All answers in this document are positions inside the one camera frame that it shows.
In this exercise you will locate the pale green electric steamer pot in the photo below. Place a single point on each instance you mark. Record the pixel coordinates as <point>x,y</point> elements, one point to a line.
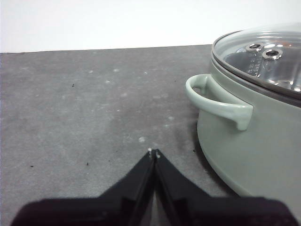
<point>254,146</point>

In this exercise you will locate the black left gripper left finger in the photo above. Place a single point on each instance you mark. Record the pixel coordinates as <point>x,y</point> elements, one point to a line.
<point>98,212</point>

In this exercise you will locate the glass lid with green knob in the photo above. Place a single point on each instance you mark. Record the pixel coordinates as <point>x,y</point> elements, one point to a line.
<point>263,56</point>

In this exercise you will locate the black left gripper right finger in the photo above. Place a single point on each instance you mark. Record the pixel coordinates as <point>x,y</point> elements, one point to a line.
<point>211,212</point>

